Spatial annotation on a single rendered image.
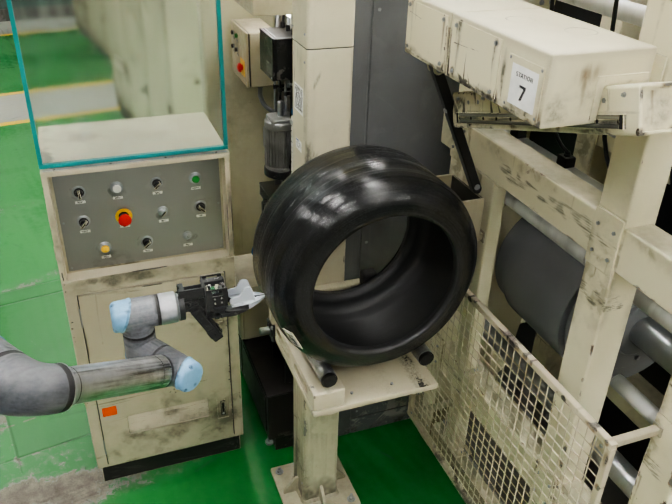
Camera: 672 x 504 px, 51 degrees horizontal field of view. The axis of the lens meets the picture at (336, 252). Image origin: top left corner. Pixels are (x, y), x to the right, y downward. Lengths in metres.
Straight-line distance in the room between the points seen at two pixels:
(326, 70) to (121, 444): 1.59
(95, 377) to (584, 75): 1.11
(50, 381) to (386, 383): 0.95
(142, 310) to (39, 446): 1.53
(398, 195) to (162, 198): 0.92
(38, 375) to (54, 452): 1.68
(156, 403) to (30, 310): 1.41
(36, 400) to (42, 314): 2.47
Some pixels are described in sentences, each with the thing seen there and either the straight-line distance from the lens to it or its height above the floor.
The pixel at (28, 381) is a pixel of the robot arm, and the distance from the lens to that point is 1.42.
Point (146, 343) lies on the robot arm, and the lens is 1.73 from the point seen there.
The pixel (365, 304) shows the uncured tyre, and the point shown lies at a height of 0.94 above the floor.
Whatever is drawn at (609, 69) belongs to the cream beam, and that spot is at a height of 1.75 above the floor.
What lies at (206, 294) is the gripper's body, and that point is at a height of 1.18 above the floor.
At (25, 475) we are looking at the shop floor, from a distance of 3.05.
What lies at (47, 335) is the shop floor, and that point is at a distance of 3.73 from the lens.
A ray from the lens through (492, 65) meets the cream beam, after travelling 1.56.
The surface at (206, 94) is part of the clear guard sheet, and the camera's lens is 2.19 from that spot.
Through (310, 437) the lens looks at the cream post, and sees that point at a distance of 2.52.
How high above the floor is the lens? 2.11
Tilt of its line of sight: 30 degrees down
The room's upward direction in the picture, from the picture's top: 2 degrees clockwise
